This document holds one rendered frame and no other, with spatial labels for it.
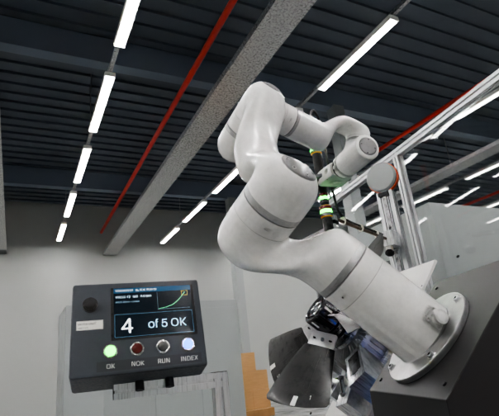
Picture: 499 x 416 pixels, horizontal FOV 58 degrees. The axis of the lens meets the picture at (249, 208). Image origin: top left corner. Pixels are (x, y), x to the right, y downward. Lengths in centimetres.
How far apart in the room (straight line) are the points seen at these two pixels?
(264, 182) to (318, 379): 87
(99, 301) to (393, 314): 57
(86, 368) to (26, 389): 1244
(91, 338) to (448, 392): 63
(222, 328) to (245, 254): 653
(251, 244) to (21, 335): 1272
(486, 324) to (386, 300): 15
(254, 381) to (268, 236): 895
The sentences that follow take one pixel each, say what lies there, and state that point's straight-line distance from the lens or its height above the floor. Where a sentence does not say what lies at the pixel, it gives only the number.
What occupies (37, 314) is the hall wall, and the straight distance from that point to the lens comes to 1348.
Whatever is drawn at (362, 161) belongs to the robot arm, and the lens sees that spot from 143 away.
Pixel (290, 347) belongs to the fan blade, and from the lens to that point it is 177.
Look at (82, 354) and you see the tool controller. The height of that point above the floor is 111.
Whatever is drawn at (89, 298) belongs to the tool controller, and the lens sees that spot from 97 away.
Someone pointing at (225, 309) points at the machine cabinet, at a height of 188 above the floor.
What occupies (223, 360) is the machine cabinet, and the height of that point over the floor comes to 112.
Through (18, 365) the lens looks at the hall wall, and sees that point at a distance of 1337.
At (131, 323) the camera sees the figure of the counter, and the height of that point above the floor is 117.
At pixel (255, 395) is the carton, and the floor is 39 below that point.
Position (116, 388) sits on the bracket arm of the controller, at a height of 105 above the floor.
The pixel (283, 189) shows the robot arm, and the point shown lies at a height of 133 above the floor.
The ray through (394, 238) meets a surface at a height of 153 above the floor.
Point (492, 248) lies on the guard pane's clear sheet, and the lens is 205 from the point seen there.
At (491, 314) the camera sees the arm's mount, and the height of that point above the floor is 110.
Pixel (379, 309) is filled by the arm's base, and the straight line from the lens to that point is 79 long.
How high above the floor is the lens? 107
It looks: 19 degrees up
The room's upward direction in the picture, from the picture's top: 6 degrees counter-clockwise
